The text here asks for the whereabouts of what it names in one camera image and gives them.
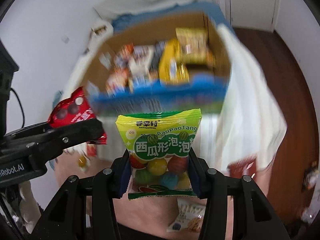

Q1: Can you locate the red chocolate candy bag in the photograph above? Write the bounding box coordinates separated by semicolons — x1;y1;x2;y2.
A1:
48;87;107;146

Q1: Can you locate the small yellow candy wrapper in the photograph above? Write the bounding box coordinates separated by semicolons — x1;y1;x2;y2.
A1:
77;154;91;172

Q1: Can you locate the green watermelon bubblegum bag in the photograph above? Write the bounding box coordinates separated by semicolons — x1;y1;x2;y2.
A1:
116;109;202;200

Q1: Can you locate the large orange sunflower seed bag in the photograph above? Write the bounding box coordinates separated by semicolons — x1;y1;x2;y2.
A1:
105;68;130;95

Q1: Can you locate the white biscuit packet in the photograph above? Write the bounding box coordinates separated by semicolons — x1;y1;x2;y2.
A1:
167;198;206;233

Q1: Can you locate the small red snack packet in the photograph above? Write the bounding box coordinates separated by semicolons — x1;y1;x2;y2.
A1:
227;155;257;179

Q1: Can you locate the orange panda snack bag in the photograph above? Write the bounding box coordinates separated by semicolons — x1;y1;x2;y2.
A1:
114;43;134;69

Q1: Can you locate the bear print pillow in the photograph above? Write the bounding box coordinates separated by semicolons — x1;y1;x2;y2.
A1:
84;20;114;55

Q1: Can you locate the white chocolate wafer pack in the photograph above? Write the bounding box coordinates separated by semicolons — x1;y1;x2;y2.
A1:
128;45;155;79

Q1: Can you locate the yellow snack pack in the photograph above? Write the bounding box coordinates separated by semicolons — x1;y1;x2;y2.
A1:
158;38;189;86

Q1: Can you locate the cardboard milk carton box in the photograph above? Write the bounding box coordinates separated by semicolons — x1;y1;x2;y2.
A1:
80;12;231;115

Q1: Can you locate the black snack pack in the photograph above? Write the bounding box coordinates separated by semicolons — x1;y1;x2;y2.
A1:
149;41;167;72

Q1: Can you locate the clear yellow pastry bag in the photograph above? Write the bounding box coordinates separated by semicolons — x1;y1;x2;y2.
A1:
176;28;214;68

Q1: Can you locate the blue blanket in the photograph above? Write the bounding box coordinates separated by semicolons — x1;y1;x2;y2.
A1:
111;2;235;34

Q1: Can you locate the white door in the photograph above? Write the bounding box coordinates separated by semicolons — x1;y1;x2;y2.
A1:
225;0;279;32

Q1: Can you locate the black cable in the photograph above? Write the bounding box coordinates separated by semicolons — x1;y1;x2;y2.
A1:
9;87;26;129

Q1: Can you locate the white wall socket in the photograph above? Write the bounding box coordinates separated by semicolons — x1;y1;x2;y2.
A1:
61;35;69;44

